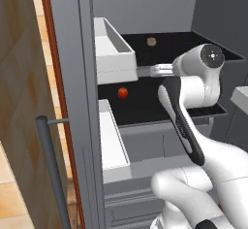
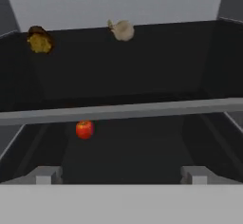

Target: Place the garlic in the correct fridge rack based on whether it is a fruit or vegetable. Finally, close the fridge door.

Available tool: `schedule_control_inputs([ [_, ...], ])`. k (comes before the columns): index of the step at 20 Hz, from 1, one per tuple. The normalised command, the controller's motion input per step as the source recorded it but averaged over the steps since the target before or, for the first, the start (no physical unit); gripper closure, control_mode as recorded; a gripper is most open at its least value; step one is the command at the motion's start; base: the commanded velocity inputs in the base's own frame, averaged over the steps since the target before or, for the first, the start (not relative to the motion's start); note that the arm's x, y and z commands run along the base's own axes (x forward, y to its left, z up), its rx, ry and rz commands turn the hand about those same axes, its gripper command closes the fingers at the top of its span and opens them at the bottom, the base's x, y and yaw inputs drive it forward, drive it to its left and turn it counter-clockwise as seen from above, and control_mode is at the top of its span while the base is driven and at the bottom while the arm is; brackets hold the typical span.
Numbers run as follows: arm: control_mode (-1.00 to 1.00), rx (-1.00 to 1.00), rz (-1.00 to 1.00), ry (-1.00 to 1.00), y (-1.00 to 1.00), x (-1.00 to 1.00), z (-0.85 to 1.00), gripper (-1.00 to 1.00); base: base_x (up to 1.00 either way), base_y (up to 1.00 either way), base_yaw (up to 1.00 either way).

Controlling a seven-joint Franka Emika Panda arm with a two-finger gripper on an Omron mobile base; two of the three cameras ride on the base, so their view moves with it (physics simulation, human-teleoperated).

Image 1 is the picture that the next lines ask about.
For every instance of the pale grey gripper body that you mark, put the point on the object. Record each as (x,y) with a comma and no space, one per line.
(160,70)

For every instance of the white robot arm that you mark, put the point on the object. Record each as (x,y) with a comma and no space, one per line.
(206,93)

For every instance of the black fridge rack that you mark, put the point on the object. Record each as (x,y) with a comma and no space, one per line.
(142,103)
(174,45)

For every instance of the garlic bulb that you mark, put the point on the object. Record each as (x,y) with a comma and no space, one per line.
(151,41)

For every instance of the red round fruit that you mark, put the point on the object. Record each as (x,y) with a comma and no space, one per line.
(122,92)

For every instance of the short white door bin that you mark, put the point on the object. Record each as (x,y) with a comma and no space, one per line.
(113,58)

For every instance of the grey fridge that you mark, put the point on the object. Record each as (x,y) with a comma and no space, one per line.
(145,9)

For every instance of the grey fridge drawer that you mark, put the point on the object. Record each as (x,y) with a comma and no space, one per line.
(151,142)

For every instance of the long white door bin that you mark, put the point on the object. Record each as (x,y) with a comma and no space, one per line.
(111,145)

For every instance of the wood-faced fridge door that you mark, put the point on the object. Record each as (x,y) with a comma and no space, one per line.
(29,61)

